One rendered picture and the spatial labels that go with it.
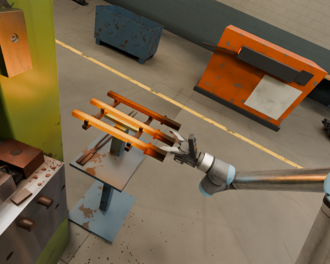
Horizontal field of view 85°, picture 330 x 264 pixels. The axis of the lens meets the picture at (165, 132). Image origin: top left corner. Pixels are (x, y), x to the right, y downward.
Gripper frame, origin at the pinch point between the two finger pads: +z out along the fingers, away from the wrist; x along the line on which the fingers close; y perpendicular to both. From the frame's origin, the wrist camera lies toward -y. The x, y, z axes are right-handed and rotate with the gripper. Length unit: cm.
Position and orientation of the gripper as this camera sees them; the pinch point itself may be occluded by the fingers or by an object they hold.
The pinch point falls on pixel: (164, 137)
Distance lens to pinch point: 86.4
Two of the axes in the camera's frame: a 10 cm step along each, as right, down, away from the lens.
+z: -8.8, -4.6, 0.8
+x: 3.5, -5.3, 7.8
